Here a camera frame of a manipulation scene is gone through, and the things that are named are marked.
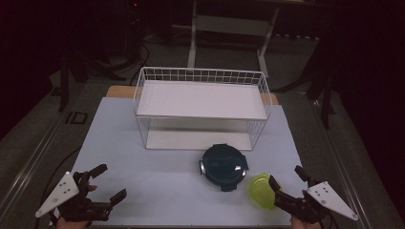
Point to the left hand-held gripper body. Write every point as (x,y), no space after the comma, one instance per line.
(65,191)

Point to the person's left hand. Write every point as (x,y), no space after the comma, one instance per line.
(68,225)

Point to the black metal stand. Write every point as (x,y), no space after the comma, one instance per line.
(324,95)
(63,82)

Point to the black rectangular floor plate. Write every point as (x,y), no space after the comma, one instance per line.
(76,118)

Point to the white table mat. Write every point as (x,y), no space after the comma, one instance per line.
(143,178)

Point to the white metal table frame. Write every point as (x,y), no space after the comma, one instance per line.
(232,25)

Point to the dark blue round lidded container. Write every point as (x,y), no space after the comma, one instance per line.
(223,165)

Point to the green plastic bowl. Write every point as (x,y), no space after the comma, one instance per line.
(261,192)

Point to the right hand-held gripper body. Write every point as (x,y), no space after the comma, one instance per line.
(328,197)

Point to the metal floor rail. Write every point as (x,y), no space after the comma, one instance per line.
(28,168)
(340,165)

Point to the person's right hand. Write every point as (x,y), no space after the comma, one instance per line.
(302,225)

